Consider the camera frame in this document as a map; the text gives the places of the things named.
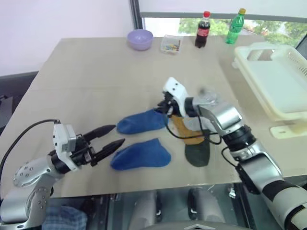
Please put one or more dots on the blue sock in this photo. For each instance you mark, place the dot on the blue sock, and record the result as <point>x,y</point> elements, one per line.
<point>141,122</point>
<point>141,155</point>

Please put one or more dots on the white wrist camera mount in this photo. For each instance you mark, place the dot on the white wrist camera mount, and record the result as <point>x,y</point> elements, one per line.
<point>64,139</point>
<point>176,93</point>

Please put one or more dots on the plain grey sock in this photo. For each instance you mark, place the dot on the plain grey sock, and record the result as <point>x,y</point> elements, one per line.
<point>192,123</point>

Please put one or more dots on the clear box of coloured bits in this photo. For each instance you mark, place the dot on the clear box of coloured bits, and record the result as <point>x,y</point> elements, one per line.
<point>170,45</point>

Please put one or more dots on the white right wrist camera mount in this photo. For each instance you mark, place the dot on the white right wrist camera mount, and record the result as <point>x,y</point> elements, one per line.
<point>176,93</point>

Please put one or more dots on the grey crumpled sock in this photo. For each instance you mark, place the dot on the grey crumpled sock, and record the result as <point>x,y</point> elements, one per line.
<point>207,94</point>

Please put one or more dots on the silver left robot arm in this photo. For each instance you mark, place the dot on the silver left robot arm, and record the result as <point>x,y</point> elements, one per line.
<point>36,187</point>

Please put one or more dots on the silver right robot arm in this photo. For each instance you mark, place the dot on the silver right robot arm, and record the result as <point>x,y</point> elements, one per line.
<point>254,163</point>

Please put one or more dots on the grey window frame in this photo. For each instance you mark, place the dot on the grey window frame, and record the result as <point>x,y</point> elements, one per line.
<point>192,15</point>

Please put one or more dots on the green bottle with yellow cap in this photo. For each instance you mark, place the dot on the green bottle with yellow cap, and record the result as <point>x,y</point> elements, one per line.
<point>234,28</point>

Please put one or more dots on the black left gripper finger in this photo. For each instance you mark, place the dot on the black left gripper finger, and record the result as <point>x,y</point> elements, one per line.
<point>100,131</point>
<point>111,146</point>

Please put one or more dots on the tan brown sock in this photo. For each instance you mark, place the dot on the tan brown sock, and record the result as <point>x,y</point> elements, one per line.
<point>182,129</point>

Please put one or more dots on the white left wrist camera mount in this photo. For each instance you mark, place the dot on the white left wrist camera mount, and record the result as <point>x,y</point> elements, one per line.
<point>64,139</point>

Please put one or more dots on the blue plaid cloth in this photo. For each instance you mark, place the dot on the blue plaid cloth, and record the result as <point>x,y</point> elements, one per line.
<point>64,218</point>

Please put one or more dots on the white roller blind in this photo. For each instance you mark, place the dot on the white roller blind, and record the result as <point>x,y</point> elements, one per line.
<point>223,6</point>

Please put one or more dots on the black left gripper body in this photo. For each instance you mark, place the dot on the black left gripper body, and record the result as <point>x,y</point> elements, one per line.
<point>82,153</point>

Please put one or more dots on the cola bottle with red cap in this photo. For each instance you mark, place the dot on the cola bottle with red cap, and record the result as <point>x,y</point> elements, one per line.
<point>202,31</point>

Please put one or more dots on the dark green sock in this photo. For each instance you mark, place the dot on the dark green sock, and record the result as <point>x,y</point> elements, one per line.
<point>197,153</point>

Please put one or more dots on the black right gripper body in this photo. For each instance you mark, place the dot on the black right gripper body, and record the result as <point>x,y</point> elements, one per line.
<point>173,107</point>

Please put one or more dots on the purple plastic bowl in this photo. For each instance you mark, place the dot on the purple plastic bowl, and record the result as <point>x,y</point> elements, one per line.
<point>139,39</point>

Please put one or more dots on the white plastic basket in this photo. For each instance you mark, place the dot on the white plastic basket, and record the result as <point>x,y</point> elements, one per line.
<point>271,79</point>

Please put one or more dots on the mustard and green sock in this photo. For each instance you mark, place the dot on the mustard and green sock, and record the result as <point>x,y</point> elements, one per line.
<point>192,138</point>

